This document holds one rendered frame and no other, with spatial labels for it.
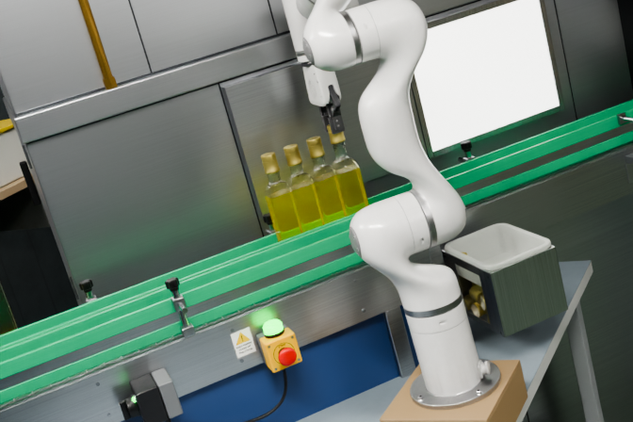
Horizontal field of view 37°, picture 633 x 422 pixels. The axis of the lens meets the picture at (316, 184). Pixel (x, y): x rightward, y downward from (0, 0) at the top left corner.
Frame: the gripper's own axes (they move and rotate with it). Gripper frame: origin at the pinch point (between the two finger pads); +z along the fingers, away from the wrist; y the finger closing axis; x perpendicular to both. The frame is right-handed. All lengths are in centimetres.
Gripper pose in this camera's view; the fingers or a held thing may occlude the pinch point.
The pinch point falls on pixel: (332, 123)
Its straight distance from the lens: 219.6
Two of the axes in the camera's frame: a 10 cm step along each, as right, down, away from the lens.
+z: 2.5, 9.3, 2.6
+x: 9.0, -3.2, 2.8
